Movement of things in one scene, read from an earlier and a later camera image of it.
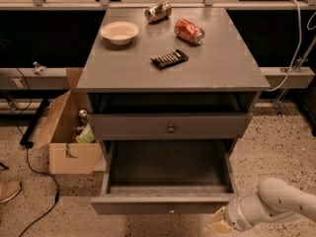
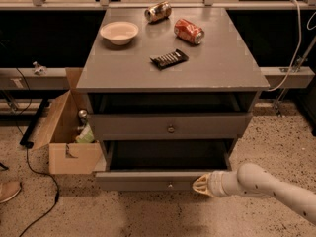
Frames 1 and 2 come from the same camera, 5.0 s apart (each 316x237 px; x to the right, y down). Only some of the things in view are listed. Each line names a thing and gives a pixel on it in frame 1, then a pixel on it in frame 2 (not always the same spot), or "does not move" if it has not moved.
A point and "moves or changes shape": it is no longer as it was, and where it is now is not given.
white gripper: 233,215 -> 215,183
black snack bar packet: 168,60 does not move
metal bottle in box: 83,117 does not move
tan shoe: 9,189 does not move
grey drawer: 165,177 moves or changes shape
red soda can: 189,32 does not move
